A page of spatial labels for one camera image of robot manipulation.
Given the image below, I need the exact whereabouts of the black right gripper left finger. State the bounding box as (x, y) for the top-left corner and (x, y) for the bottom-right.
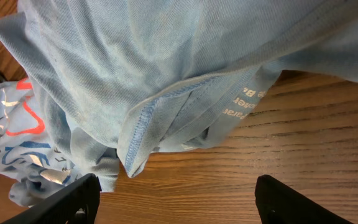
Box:
(3, 174), (101, 224)

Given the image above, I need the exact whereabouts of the light blue printed t-shirt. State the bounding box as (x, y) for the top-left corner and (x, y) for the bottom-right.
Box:
(0, 0), (358, 207)

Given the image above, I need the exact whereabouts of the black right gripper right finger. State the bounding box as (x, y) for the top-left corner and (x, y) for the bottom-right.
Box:
(255, 175), (351, 224)

